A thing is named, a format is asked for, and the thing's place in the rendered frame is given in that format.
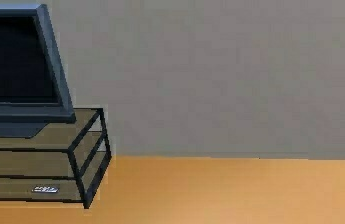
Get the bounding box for brown black-framed television stand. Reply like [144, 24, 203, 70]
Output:
[0, 107, 113, 210]

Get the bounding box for dark grey television set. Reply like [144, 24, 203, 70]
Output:
[0, 3, 77, 139]

